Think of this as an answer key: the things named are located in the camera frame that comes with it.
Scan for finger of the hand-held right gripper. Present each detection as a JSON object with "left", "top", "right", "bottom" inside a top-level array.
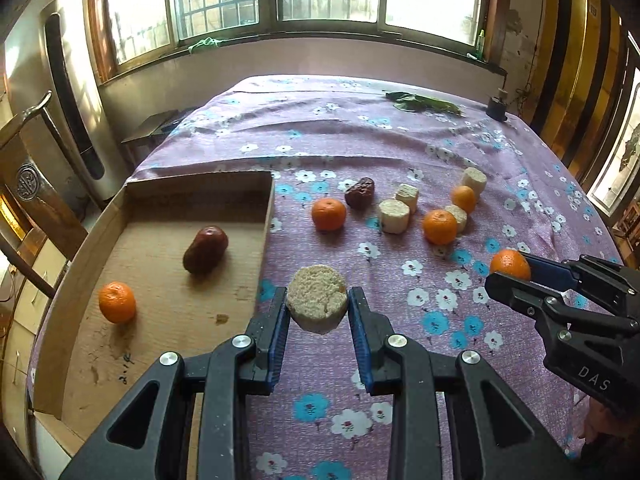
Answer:
[
  {"left": 484, "top": 271, "right": 631, "bottom": 333},
  {"left": 526, "top": 254, "right": 626, "bottom": 292}
]

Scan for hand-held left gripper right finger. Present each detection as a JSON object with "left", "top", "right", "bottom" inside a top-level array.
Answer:
[{"left": 347, "top": 286, "right": 583, "bottom": 480}]

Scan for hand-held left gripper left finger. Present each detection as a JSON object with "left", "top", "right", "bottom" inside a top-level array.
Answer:
[{"left": 59, "top": 286, "right": 292, "bottom": 480}]

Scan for orange mandarin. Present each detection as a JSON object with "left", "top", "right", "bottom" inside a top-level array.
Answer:
[
  {"left": 423, "top": 209, "right": 458, "bottom": 246},
  {"left": 451, "top": 185, "right": 477, "bottom": 214},
  {"left": 98, "top": 281, "right": 137, "bottom": 325},
  {"left": 489, "top": 249, "right": 532, "bottom": 282},
  {"left": 311, "top": 197, "right": 347, "bottom": 232}
]

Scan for round beige cake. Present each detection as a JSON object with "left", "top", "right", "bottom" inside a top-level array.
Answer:
[{"left": 286, "top": 264, "right": 349, "bottom": 335}]

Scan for shallow cardboard box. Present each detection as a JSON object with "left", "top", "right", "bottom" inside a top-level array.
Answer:
[{"left": 30, "top": 170, "right": 277, "bottom": 480}]

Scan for person's right hand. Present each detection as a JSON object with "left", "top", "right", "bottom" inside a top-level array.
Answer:
[{"left": 582, "top": 400, "right": 626, "bottom": 456}]

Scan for large red jujube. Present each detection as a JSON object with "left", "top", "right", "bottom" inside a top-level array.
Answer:
[{"left": 182, "top": 225, "right": 230, "bottom": 276}]

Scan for small beige cake piece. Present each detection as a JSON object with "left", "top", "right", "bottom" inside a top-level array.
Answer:
[{"left": 395, "top": 183, "right": 420, "bottom": 214}]

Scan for small red jujube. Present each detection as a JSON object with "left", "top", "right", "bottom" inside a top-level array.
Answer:
[{"left": 344, "top": 176, "right": 376, "bottom": 210}]

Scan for small black jar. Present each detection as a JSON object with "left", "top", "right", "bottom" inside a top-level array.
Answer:
[{"left": 486, "top": 87, "right": 508, "bottom": 122}]

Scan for purple floral tablecloth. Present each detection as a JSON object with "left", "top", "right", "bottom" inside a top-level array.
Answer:
[{"left": 30, "top": 75, "right": 626, "bottom": 480}]

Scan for green leaves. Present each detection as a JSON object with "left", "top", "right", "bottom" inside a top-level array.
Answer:
[{"left": 385, "top": 91, "right": 466, "bottom": 117}]

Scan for golden wooden wardrobe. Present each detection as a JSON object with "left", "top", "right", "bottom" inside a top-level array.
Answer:
[{"left": 525, "top": 0, "right": 640, "bottom": 221}]

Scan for small dark wooden stool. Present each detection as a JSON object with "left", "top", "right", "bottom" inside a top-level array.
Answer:
[{"left": 120, "top": 109, "right": 193, "bottom": 166}]

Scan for white low cabinet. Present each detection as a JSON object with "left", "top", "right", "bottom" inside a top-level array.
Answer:
[{"left": 0, "top": 230, "right": 71, "bottom": 461}]

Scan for carved wooden chair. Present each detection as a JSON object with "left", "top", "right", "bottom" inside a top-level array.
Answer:
[{"left": 0, "top": 91, "right": 88, "bottom": 301}]

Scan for silver floor air conditioner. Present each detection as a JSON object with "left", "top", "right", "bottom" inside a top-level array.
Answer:
[{"left": 2, "top": 0, "right": 126, "bottom": 201}]

